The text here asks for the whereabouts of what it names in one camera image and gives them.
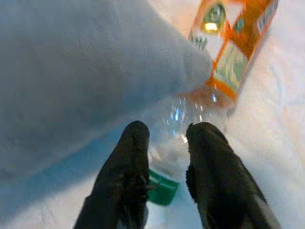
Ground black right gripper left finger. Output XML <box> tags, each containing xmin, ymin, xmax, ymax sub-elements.
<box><xmin>73</xmin><ymin>120</ymin><xmax>151</xmax><ymax>229</ymax></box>

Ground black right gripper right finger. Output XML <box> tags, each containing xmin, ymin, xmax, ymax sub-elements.
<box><xmin>185</xmin><ymin>121</ymin><xmax>282</xmax><ymax>229</ymax></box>

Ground grey plush pillow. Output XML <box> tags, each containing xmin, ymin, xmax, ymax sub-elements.
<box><xmin>0</xmin><ymin>0</ymin><xmax>213</xmax><ymax>182</ymax></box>

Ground clear plastic bottle orange label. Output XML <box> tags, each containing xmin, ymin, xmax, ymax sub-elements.
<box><xmin>146</xmin><ymin>0</ymin><xmax>279</xmax><ymax>207</ymax></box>

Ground white quilted mattress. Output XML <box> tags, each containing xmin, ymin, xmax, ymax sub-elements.
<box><xmin>0</xmin><ymin>0</ymin><xmax>305</xmax><ymax>229</ymax></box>

